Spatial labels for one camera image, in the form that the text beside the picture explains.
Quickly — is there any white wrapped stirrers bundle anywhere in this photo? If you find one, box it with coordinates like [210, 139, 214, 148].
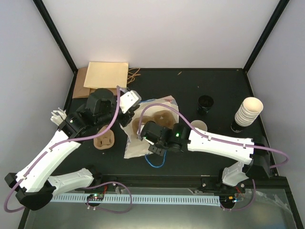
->
[50, 108, 67, 126]

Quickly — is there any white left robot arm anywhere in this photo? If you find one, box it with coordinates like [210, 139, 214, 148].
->
[5, 87, 141, 210]

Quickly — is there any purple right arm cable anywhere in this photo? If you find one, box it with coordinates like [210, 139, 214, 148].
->
[137, 103, 289, 169]

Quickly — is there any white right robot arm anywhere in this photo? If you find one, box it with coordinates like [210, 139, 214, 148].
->
[139, 121, 271, 192]

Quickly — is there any white paper coffee cup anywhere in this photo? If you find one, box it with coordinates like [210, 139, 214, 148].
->
[191, 120, 208, 131]

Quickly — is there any light blue slotted cable duct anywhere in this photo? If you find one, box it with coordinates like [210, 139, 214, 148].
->
[51, 193, 220, 207]

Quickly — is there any stack of black lids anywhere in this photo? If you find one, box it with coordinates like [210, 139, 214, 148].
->
[197, 95, 214, 115]

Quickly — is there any blue checkered paper bag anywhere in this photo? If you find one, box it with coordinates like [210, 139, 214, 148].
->
[122, 95, 179, 159]

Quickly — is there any brown pulp cup carrier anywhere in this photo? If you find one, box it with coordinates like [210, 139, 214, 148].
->
[93, 129, 115, 150]
[132, 110, 177, 135]

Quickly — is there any light tan paper bag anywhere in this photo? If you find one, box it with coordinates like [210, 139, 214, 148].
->
[83, 62, 129, 89]

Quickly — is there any black corner frame post left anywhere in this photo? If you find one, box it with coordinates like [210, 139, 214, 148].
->
[33, 0, 78, 73]

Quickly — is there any black corner frame post right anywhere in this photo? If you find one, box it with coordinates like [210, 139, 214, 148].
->
[243, 0, 290, 73]

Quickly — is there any brown kraft paper bag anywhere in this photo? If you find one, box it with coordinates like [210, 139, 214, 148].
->
[72, 67, 95, 99]

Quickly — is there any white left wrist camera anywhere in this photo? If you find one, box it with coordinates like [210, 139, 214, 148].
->
[120, 90, 142, 114]

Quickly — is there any small electronics board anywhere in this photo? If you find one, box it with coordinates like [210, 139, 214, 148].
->
[87, 194, 104, 201]

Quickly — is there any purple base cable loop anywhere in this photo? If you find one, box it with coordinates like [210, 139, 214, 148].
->
[85, 181, 133, 214]

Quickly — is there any black corner frame post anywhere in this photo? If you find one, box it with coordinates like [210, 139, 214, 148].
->
[243, 0, 290, 73]
[33, 0, 78, 73]

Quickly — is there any stack of white paper cups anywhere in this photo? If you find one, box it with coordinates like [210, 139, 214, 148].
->
[231, 97, 264, 133]

